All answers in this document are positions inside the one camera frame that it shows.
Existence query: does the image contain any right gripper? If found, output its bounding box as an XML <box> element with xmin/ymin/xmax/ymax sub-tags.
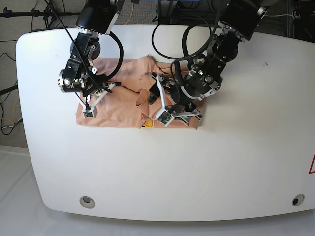
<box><xmin>58</xmin><ymin>59</ymin><xmax>113</xmax><ymax>97</ymax></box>

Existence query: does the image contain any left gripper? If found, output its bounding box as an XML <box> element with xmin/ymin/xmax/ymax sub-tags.
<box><xmin>147</xmin><ymin>63</ymin><xmax>223</xmax><ymax>106</ymax></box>

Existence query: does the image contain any peach T-shirt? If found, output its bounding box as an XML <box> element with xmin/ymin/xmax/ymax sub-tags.
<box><xmin>75</xmin><ymin>55</ymin><xmax>207</xmax><ymax>131</ymax></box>

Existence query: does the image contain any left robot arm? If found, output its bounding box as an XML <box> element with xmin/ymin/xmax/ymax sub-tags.
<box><xmin>167</xmin><ymin>0</ymin><xmax>271</xmax><ymax>106</ymax></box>

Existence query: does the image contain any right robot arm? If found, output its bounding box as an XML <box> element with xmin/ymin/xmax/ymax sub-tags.
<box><xmin>58</xmin><ymin>0</ymin><xmax>124</xmax><ymax>97</ymax></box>

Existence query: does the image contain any black tripod stand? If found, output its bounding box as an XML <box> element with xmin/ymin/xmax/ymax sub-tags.
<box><xmin>0</xmin><ymin>0</ymin><xmax>80</xmax><ymax>29</ymax></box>

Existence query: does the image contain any left table grommet hole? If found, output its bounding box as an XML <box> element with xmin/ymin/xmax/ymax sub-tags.
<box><xmin>79</xmin><ymin>196</ymin><xmax>95</xmax><ymax>209</ymax></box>

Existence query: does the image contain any table grommet hole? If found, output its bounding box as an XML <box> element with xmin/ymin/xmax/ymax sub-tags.
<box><xmin>79</xmin><ymin>196</ymin><xmax>95</xmax><ymax>209</ymax></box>
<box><xmin>292</xmin><ymin>194</ymin><xmax>305</xmax><ymax>206</ymax></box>

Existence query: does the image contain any right table grommet hole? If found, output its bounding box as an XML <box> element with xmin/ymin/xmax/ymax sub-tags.
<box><xmin>292</xmin><ymin>194</ymin><xmax>305</xmax><ymax>206</ymax></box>

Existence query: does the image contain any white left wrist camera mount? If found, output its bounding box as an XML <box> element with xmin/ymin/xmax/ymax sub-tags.
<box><xmin>150</xmin><ymin>72</ymin><xmax>203</xmax><ymax>127</ymax></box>

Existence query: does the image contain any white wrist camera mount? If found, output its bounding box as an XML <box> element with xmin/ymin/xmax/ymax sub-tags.
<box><xmin>150</xmin><ymin>72</ymin><xmax>203</xmax><ymax>127</ymax></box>
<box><xmin>81</xmin><ymin>81</ymin><xmax>122</xmax><ymax>118</ymax></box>

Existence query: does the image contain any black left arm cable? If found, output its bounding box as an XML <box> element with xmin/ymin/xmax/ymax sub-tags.
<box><xmin>151</xmin><ymin>14</ymin><xmax>220</xmax><ymax>82</ymax></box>

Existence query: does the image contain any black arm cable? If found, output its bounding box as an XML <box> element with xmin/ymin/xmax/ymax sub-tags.
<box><xmin>151</xmin><ymin>14</ymin><xmax>220</xmax><ymax>82</ymax></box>
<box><xmin>103</xmin><ymin>31</ymin><xmax>124</xmax><ymax>83</ymax></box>

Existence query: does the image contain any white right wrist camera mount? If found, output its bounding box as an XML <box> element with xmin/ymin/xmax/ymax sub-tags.
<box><xmin>81</xmin><ymin>81</ymin><xmax>122</xmax><ymax>118</ymax></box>

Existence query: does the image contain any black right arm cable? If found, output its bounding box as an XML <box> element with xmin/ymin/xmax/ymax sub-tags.
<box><xmin>103</xmin><ymin>31</ymin><xmax>124</xmax><ymax>83</ymax></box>

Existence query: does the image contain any yellow floor cable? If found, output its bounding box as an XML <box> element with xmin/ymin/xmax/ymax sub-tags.
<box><xmin>125</xmin><ymin>0</ymin><xmax>138</xmax><ymax>25</ymax></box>

